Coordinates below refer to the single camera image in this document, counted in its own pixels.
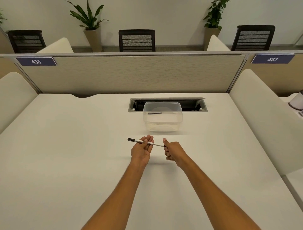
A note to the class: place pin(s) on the person's right hand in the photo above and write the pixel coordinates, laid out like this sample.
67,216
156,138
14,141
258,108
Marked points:
176,151

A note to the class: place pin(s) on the person's left fingers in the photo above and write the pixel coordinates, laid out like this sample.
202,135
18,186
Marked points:
149,139

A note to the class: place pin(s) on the person's right forearm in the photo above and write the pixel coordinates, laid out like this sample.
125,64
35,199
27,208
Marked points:
213,194

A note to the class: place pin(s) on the black and white pen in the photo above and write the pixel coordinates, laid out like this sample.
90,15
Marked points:
155,113

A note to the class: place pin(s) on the wide beige partition panel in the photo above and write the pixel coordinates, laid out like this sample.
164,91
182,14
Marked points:
132,73

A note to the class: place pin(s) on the person's left forearm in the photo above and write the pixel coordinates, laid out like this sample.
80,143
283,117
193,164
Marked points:
118,196

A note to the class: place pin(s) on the cream side divider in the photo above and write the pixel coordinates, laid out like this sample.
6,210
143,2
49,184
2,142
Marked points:
14,94
215,45
58,46
265,123

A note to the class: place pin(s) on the broad-leaf green plant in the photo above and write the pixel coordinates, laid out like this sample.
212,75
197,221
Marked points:
89,16

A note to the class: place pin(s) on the small-leaf green plant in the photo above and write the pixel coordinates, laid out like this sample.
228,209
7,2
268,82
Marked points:
215,14

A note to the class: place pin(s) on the clear plastic container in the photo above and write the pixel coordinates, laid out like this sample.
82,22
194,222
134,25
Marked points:
163,123

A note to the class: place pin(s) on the white pen with black cap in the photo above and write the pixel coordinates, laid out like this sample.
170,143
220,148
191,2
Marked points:
135,140

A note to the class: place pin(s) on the black mesh office chair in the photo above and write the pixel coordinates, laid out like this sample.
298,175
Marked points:
26,41
136,40
253,38

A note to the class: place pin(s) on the beige planter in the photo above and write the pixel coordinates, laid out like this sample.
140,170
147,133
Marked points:
93,40
211,36

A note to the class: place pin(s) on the green plant leaves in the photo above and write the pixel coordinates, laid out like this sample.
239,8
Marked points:
2,17

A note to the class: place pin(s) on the blue number label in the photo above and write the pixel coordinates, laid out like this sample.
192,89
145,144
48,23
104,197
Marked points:
272,59
36,61

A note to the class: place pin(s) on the person's right thumb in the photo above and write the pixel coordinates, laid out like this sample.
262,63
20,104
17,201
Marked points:
166,143

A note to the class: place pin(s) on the person's left hand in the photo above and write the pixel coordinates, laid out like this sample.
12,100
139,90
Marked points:
140,152

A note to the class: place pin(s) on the white round container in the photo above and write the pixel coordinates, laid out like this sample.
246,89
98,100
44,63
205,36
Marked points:
297,100

